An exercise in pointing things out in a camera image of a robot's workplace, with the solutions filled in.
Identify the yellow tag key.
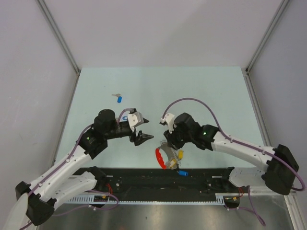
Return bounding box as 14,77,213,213
178,150,184,160
165,159,178,169

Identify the aluminium frame post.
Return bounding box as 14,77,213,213
35,0,81,76
245,0,291,74

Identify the white cable duct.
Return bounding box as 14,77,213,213
65,194,241,206

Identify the right aluminium frame post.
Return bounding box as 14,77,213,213
245,0,291,74

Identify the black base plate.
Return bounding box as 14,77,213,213
71,166,264,202

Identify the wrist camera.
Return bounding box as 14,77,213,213
159,113,175,134
127,112,144,130

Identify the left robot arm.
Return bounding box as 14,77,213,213
15,108,153,229

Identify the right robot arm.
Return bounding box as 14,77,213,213
160,113,299,196

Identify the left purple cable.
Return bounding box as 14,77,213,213
19,107,137,230

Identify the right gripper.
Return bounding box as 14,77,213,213
164,123,193,150

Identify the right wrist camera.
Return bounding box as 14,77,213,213
159,113,175,134

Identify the left aluminium frame post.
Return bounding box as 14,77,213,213
35,0,81,76

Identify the solid blue tag key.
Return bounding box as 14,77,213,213
112,93,122,103

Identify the red handled keyring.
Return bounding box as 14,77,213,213
155,141,181,170

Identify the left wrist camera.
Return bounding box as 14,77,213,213
127,112,144,130

